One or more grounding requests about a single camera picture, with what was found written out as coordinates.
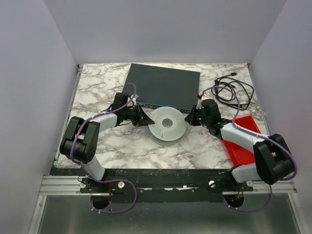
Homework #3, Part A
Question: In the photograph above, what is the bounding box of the grey cable spool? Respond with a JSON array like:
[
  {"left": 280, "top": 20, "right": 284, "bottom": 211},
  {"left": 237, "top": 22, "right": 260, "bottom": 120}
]
[{"left": 148, "top": 107, "right": 187, "bottom": 146}]

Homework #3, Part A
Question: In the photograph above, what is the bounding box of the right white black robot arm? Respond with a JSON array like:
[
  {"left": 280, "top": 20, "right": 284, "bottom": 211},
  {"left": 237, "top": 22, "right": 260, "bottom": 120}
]
[{"left": 185, "top": 99, "right": 297, "bottom": 185}]

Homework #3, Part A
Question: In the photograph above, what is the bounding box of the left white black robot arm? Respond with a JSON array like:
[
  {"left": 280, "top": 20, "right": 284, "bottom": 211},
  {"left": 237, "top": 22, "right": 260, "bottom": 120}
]
[{"left": 59, "top": 93, "right": 155, "bottom": 180}]

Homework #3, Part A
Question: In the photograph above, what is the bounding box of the red plastic bin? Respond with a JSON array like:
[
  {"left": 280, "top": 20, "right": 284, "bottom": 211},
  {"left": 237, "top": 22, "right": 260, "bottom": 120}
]
[{"left": 223, "top": 116, "right": 263, "bottom": 166}]

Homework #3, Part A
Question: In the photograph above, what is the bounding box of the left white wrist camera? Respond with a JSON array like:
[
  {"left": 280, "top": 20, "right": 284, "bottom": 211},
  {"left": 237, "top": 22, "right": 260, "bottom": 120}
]
[{"left": 131, "top": 95, "right": 138, "bottom": 105}]

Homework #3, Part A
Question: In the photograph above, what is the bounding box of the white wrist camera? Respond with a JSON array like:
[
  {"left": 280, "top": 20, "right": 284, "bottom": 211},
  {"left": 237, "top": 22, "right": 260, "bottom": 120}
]
[
  {"left": 197, "top": 92, "right": 204, "bottom": 104},
  {"left": 131, "top": 95, "right": 138, "bottom": 105}
]

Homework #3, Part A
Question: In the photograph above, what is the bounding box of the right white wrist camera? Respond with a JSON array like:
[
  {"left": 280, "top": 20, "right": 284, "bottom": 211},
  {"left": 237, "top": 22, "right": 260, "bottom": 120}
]
[{"left": 197, "top": 92, "right": 204, "bottom": 104}]

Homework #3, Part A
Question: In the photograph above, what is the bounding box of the dark teal network switch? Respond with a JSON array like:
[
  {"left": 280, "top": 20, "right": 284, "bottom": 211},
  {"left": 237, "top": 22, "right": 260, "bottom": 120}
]
[{"left": 125, "top": 63, "right": 200, "bottom": 113}]

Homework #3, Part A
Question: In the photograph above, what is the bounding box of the black usb cable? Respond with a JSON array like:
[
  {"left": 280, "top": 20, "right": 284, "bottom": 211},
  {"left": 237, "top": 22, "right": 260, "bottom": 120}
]
[{"left": 211, "top": 72, "right": 254, "bottom": 112}]

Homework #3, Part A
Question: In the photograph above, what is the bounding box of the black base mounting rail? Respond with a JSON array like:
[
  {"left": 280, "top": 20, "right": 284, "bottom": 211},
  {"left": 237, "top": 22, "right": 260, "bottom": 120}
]
[{"left": 50, "top": 168, "right": 253, "bottom": 203}]

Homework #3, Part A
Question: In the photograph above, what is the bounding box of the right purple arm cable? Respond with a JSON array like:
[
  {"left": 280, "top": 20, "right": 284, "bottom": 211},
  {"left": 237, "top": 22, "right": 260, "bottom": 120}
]
[{"left": 198, "top": 85, "right": 299, "bottom": 212}]

